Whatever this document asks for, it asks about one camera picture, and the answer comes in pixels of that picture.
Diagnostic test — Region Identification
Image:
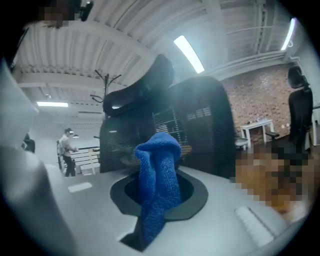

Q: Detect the black mesh office chair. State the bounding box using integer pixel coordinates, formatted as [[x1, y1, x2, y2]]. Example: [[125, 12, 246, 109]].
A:
[[99, 53, 236, 180]]

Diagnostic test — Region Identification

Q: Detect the blue wiping cloth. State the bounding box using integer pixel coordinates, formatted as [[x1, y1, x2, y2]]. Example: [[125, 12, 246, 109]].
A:
[[134, 131, 183, 247]]

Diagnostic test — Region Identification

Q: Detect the black high-back office chair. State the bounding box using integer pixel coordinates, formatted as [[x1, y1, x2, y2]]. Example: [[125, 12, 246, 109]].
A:
[[265, 66, 315, 154]]

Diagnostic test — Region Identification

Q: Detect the black coat rack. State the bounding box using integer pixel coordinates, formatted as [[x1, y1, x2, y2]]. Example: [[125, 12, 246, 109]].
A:
[[89, 69, 123, 104]]

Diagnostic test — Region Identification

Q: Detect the black oval desk grommet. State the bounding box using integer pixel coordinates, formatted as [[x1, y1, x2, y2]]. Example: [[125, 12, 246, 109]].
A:
[[109, 167, 209, 221]]

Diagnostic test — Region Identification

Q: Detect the long ceiling light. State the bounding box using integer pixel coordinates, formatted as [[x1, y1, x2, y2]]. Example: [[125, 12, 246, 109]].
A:
[[280, 17, 297, 51], [36, 101, 69, 108], [173, 35, 205, 74]]

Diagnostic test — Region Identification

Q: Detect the white railing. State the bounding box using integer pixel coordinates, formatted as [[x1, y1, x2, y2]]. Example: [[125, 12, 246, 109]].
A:
[[70, 149, 101, 175]]

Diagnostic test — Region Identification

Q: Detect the grey round stool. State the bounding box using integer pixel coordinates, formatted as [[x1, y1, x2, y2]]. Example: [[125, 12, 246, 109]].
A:
[[234, 137, 249, 151]]

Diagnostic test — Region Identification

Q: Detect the small white table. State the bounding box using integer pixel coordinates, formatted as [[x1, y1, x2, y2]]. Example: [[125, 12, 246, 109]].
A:
[[240, 119, 275, 151]]

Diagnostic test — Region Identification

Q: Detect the black head-worn camera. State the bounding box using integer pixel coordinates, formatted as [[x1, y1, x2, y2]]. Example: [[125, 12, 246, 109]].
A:
[[78, 0, 95, 22]]

